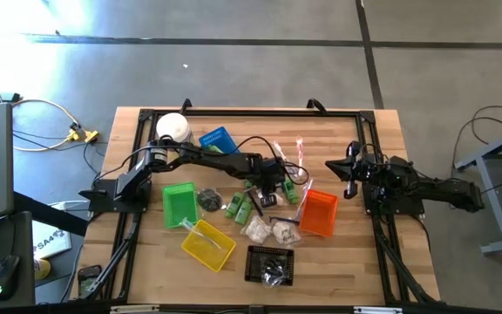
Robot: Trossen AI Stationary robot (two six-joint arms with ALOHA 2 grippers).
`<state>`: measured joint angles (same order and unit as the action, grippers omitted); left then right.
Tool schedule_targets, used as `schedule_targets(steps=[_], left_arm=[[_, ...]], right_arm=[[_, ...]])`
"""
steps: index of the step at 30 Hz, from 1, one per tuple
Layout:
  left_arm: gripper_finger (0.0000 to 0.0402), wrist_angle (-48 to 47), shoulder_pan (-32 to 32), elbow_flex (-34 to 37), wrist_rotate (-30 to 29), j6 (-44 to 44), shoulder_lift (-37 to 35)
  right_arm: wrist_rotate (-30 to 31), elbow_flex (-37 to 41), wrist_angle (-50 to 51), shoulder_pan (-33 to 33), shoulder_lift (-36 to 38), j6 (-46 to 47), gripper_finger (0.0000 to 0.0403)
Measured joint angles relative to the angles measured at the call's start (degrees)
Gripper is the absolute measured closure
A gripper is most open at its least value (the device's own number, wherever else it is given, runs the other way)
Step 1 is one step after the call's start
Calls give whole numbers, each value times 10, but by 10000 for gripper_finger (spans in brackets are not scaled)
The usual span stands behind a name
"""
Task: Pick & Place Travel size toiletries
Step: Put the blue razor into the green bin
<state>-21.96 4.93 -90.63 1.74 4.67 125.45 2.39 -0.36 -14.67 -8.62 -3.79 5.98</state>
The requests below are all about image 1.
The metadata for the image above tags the yellow slotted plastic basket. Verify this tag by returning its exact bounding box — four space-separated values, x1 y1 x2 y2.
180 218 238 273

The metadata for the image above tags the Lysol wipes canister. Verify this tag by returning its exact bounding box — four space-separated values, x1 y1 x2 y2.
155 112 193 165

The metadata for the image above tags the dark grey side desk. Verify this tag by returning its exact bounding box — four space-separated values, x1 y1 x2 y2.
0 211 37 309

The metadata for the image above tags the red toothbrush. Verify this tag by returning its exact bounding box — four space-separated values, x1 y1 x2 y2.
295 135 305 167

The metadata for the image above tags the orange slotted plastic basket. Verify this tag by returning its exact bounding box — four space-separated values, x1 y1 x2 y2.
298 188 340 238

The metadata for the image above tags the black aluminium table frame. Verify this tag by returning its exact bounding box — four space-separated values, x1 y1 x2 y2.
70 107 442 306

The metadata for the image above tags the dark blue toothbrush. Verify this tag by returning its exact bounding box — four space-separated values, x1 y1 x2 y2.
272 139 289 163

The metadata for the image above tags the blue slotted plastic basket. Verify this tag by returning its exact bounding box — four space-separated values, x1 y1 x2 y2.
198 126 240 156

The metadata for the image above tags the thick cream cable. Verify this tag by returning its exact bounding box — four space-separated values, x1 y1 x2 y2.
11 98 82 153

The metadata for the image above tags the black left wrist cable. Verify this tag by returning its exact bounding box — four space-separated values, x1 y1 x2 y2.
232 135 311 187

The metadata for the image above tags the green slotted plastic basket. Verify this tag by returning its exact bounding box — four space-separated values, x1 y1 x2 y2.
161 181 200 229

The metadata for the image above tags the white printed booklet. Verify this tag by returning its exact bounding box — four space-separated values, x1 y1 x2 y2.
31 220 72 261

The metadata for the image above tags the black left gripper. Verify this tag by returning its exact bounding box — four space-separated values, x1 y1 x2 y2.
253 155 288 208

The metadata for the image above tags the grey metal table frame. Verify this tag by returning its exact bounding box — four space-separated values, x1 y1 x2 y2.
453 121 502 256

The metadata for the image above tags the silver bracket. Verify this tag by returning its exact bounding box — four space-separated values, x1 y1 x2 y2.
110 304 160 314
353 306 404 314

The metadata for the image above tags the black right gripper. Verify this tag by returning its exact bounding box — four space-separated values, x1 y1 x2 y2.
324 140 388 201

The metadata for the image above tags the black hair ties bag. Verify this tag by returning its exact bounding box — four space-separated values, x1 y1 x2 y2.
260 255 288 288
196 187 225 214

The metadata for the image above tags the black slotted plastic basket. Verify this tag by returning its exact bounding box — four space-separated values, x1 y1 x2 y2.
244 244 295 288

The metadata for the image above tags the black computer mouse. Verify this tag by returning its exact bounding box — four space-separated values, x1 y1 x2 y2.
0 255 21 301

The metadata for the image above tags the black diagonal desk bar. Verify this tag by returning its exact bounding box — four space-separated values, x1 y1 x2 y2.
13 191 90 237

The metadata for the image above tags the small yellow bottle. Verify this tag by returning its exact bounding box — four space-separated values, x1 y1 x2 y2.
34 257 52 281

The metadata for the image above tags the black handheld device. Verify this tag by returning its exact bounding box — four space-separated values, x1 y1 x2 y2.
77 264 103 297

